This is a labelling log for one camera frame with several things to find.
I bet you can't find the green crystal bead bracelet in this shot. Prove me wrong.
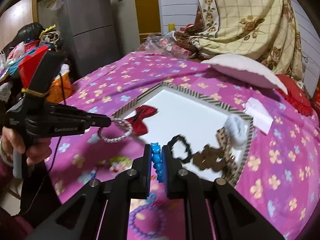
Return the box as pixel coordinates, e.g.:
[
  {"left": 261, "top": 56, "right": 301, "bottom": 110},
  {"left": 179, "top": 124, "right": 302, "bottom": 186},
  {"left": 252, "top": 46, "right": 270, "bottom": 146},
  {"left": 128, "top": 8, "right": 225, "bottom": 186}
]
[{"left": 97, "top": 155, "right": 133, "bottom": 174}]

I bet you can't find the blue star bead bracelet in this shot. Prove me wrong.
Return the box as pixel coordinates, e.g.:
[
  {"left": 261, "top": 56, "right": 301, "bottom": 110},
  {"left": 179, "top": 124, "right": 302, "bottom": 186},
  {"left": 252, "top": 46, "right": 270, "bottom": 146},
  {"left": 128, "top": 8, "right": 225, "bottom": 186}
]
[{"left": 146, "top": 142, "right": 166, "bottom": 204}]

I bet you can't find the black scrunchie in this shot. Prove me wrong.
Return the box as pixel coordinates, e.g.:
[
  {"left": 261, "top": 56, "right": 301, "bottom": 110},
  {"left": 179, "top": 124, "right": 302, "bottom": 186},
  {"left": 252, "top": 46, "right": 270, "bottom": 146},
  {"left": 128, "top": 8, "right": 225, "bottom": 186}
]
[{"left": 167, "top": 134, "right": 193, "bottom": 164}]

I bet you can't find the purple bead bracelet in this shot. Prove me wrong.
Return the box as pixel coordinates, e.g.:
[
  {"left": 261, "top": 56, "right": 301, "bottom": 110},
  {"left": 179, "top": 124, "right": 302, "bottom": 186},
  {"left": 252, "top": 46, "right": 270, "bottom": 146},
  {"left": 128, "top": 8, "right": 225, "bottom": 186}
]
[{"left": 128, "top": 204, "right": 167, "bottom": 240}]

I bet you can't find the red satin bow clip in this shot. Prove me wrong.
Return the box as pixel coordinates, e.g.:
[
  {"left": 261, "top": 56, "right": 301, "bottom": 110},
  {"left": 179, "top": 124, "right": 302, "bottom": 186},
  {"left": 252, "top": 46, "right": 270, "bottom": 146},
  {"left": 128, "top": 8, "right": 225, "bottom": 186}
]
[{"left": 125, "top": 105, "right": 158, "bottom": 136}]

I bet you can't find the leopard print bow scrunchie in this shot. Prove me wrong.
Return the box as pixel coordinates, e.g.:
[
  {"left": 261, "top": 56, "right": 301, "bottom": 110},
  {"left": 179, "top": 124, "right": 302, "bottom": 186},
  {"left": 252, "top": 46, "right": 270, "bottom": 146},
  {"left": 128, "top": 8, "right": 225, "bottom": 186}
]
[{"left": 193, "top": 127, "right": 236, "bottom": 173}]

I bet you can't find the silver braided bangle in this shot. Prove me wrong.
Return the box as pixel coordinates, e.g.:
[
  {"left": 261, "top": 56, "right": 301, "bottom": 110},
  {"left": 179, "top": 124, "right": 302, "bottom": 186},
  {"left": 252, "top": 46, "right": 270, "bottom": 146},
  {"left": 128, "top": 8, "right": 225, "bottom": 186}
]
[{"left": 97, "top": 118, "right": 133, "bottom": 144}]

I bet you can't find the white fluffy scrunchie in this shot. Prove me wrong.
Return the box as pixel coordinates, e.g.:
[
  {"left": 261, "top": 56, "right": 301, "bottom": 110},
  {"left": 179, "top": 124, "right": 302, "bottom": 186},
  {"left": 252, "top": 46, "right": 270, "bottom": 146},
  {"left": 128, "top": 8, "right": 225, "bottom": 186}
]
[{"left": 224, "top": 114, "right": 247, "bottom": 150}]

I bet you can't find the person's left hand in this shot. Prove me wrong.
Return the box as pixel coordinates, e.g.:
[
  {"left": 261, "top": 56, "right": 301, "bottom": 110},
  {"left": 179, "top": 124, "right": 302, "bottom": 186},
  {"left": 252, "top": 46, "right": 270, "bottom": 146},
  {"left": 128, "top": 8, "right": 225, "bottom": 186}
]
[{"left": 1, "top": 127, "right": 52, "bottom": 165}]

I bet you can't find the orange plastic basket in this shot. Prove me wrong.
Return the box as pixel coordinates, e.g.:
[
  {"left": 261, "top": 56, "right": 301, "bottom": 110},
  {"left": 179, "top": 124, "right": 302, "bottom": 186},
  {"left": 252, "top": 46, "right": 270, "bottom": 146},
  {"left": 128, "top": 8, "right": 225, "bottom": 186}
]
[{"left": 46, "top": 73, "right": 73, "bottom": 103}]

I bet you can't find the striped white tray box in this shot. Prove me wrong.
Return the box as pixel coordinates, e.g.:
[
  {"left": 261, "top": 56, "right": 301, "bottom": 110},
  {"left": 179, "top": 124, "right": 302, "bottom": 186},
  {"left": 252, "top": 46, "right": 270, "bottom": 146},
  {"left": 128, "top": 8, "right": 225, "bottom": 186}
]
[{"left": 113, "top": 82, "right": 253, "bottom": 186}]

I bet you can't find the red gift bag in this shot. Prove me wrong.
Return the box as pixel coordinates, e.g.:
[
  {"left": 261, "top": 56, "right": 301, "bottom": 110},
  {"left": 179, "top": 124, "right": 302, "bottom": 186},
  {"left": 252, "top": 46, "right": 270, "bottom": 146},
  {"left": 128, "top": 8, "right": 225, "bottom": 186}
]
[{"left": 18, "top": 45, "right": 48, "bottom": 89}]

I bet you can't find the white folded paper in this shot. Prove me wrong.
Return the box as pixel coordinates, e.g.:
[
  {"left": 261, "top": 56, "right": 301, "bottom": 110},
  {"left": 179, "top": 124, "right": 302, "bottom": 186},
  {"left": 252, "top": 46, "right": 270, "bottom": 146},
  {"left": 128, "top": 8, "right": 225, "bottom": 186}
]
[{"left": 244, "top": 98, "right": 273, "bottom": 135}]

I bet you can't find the pink floral bedspread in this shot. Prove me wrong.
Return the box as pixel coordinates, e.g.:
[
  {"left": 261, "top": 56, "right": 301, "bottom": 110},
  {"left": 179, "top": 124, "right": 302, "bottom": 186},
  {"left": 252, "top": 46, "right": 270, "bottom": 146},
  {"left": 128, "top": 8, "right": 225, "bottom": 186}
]
[{"left": 45, "top": 52, "right": 319, "bottom": 239}]

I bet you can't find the grey refrigerator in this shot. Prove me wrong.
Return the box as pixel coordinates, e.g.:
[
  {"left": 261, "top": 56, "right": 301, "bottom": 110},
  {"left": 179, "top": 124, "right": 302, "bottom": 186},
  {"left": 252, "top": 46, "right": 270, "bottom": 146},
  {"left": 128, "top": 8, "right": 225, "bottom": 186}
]
[{"left": 57, "top": 0, "right": 120, "bottom": 78}]

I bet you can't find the white pillow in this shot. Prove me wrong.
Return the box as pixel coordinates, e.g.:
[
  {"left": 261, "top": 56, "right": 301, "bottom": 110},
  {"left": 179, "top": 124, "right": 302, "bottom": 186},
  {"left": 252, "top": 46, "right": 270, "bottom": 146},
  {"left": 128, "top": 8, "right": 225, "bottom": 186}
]
[{"left": 201, "top": 54, "right": 288, "bottom": 95}]

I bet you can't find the clear plastic bag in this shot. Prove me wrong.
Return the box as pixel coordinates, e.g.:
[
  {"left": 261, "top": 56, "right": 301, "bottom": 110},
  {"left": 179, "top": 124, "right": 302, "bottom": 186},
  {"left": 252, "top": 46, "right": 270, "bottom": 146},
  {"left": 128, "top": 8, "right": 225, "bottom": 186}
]
[{"left": 137, "top": 31, "right": 191, "bottom": 59}]

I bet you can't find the red fringed cushion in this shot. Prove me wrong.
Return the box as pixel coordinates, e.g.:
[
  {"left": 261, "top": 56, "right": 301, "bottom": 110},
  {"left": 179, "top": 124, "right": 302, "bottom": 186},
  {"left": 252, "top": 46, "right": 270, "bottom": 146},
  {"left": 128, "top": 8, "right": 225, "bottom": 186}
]
[{"left": 276, "top": 74, "right": 313, "bottom": 116}]

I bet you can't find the red shopping bag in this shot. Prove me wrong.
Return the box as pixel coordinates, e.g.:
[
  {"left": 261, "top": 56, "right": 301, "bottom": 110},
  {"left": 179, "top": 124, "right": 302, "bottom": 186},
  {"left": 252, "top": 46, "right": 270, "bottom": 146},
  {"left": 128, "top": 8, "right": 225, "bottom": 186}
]
[{"left": 312, "top": 86, "right": 320, "bottom": 116}]

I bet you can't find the cream floral quilt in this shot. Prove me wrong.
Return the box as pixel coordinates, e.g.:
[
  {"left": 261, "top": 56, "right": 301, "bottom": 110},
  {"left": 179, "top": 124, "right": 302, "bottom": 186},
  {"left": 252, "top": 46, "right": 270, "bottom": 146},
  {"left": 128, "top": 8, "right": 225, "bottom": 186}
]
[{"left": 174, "top": 0, "right": 304, "bottom": 81}]

